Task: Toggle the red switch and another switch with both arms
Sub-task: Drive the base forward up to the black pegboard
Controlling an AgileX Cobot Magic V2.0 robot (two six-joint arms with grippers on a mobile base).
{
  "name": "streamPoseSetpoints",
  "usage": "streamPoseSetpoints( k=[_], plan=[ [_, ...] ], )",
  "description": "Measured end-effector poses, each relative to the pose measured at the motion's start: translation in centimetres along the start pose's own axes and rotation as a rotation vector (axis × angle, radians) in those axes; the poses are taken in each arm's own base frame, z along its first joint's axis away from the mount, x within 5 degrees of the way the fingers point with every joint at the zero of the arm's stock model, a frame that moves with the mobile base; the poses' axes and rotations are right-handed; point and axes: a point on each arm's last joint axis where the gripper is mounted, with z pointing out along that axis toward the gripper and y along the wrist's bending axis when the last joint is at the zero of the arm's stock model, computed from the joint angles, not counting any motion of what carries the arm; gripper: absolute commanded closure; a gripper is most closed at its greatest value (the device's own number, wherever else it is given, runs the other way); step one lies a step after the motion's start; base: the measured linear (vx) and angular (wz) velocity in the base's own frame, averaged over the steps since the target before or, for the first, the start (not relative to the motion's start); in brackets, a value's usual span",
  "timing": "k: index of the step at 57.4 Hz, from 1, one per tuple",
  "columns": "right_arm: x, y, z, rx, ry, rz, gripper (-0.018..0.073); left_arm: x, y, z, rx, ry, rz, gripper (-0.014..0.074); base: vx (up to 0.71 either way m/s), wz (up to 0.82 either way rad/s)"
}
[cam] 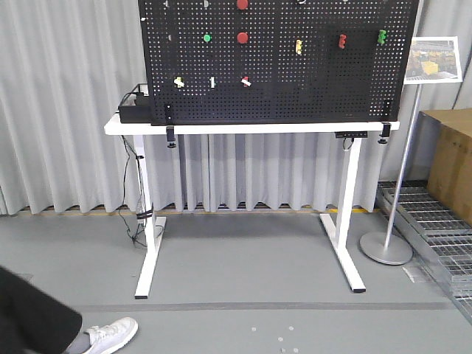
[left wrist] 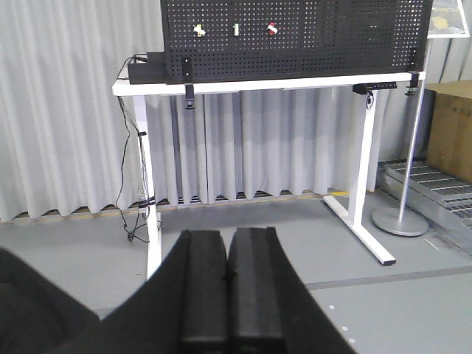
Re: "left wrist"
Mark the black left pegboard clamp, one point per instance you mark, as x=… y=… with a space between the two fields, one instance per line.
x=189 y=89

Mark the black perforated pegboard panel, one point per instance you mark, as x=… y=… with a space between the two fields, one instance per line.
x=314 y=39

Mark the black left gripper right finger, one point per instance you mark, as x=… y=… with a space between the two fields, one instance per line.
x=254 y=317

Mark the cardboard box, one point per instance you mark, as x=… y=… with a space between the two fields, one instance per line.
x=449 y=146

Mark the red toggle switch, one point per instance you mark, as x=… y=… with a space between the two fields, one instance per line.
x=271 y=28

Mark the black right pegboard clamp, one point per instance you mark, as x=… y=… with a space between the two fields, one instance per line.
x=413 y=84

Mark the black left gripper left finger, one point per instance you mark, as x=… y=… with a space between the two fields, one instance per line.
x=204 y=327

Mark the metal floor grate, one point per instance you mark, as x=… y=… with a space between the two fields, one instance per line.
x=444 y=200

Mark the black pegboard clamp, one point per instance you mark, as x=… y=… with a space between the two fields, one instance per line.
x=189 y=89
x=413 y=84

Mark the white curtain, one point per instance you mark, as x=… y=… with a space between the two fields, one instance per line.
x=65 y=144

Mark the black box on desk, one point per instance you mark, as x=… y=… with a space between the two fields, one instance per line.
x=148 y=68

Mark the silver sign stand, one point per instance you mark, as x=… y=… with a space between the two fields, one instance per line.
x=447 y=21

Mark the black desk control unit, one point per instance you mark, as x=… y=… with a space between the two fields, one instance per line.
x=368 y=89

